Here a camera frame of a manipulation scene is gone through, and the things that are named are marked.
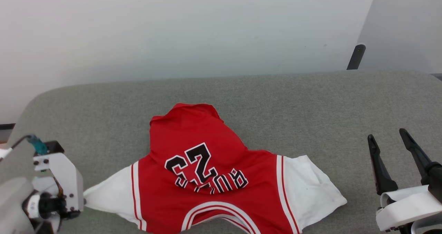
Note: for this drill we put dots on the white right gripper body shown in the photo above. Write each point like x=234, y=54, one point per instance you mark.
x=407, y=206

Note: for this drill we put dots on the red white basketball jersey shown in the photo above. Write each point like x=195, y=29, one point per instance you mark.
x=214, y=165

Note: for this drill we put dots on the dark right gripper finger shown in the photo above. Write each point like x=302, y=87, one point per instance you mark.
x=381, y=172
x=431, y=173

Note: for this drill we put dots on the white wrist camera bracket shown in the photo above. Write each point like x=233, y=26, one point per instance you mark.
x=67, y=173

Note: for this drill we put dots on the black rectangular frame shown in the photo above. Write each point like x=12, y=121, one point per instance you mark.
x=6, y=127

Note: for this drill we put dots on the black slanted pole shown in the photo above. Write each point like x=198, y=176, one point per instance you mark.
x=355, y=58

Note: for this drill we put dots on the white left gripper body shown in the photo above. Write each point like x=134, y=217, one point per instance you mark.
x=50, y=204

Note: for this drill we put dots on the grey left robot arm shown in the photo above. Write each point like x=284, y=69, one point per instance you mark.
x=13, y=192

